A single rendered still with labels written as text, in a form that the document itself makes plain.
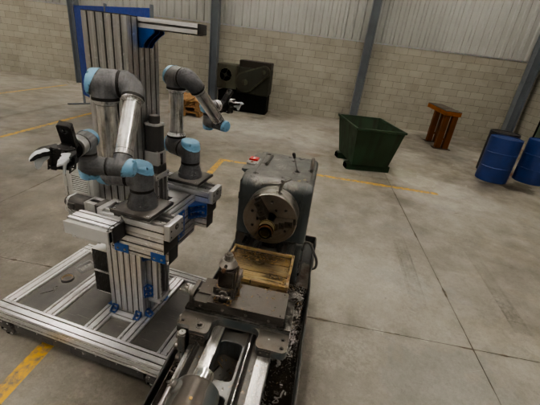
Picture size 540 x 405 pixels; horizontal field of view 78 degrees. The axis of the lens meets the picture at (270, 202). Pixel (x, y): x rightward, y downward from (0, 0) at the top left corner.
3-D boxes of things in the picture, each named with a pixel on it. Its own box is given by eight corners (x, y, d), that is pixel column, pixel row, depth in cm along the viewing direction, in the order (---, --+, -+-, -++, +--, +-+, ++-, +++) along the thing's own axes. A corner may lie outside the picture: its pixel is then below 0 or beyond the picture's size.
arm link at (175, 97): (176, 159, 210) (176, 67, 187) (161, 153, 218) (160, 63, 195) (191, 156, 219) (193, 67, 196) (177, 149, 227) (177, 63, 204)
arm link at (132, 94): (153, 83, 155) (137, 182, 141) (128, 81, 154) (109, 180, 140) (147, 67, 144) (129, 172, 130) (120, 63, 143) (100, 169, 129)
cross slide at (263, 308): (200, 282, 159) (200, 274, 157) (288, 301, 154) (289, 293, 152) (186, 305, 144) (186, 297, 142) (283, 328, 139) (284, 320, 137)
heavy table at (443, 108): (418, 134, 1044) (427, 102, 1002) (432, 137, 1040) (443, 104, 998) (433, 148, 899) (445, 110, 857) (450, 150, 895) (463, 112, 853)
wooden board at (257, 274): (234, 248, 199) (235, 243, 197) (294, 261, 194) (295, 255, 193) (218, 279, 172) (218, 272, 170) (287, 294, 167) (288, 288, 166)
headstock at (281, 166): (252, 195, 271) (257, 149, 254) (311, 206, 265) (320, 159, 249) (231, 231, 217) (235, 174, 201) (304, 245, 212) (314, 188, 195)
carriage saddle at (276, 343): (200, 289, 163) (200, 279, 161) (294, 310, 158) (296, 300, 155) (173, 335, 136) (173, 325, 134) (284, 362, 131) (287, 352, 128)
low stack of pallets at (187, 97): (183, 106, 1014) (183, 92, 996) (210, 110, 1011) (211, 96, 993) (168, 113, 901) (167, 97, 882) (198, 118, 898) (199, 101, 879)
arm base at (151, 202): (120, 206, 167) (119, 189, 163) (139, 196, 181) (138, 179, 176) (146, 214, 164) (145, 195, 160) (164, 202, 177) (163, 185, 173)
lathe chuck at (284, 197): (241, 225, 207) (254, 181, 193) (288, 243, 206) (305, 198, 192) (237, 232, 199) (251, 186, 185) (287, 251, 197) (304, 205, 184)
